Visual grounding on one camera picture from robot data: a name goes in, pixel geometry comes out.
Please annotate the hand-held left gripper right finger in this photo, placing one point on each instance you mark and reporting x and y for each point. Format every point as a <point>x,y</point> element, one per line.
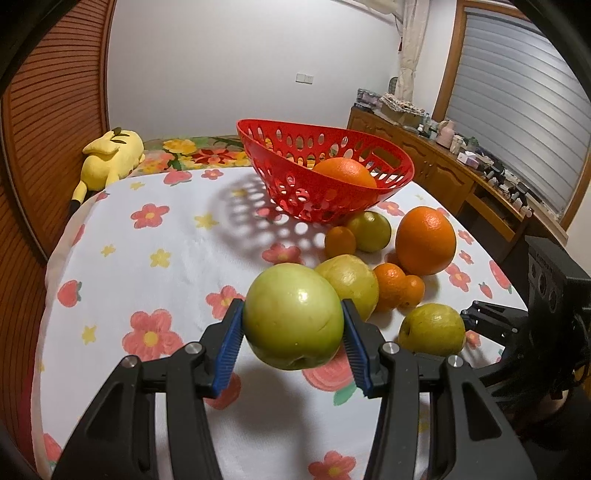
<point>358,350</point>

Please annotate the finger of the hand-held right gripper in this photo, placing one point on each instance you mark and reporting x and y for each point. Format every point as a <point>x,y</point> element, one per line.
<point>496,314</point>
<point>496,333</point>

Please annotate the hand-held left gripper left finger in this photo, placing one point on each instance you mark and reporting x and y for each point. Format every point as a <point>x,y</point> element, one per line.
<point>228,350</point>

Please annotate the green apple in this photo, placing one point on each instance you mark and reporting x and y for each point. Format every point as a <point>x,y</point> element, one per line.
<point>434,330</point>
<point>291,318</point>

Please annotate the yellow-green apple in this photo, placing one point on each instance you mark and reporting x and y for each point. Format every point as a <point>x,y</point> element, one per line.
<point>355,281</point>

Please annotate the small tangerine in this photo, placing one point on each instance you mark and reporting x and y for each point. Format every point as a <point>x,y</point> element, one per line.
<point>415,290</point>
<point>390,286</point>
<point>340,242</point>

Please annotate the large orange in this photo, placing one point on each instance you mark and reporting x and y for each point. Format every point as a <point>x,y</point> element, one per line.
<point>425,240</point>
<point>344,173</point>

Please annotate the small green citrus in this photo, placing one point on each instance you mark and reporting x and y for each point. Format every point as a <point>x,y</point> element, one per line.
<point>371,230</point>

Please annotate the red perforated plastic basket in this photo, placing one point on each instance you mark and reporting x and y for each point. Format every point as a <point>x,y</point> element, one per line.
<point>277,184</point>

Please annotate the row of small bottles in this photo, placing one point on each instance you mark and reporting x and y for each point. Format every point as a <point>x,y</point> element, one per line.
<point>494,170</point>

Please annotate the wooden cabinet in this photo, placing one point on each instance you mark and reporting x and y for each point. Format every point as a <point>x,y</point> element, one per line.
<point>415,147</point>

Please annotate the pink jug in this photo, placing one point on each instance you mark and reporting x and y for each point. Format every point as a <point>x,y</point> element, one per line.
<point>445,134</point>

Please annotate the colourful floral blanket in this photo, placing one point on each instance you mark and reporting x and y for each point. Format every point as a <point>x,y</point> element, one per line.
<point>198,154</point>

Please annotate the grey window blind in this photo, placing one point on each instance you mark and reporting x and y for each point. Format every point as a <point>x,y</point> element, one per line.
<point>517,101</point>

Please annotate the yellow plush toy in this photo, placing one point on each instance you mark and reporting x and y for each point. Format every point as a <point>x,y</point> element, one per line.
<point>113,154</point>

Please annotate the cream curtain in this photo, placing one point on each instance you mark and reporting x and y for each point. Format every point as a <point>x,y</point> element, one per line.
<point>411,55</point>

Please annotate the wooden slatted wardrobe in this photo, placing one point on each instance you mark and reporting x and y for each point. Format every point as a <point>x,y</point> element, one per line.
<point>51,138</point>

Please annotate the white wall switch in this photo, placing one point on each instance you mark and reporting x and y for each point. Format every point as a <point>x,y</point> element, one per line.
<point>304,78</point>

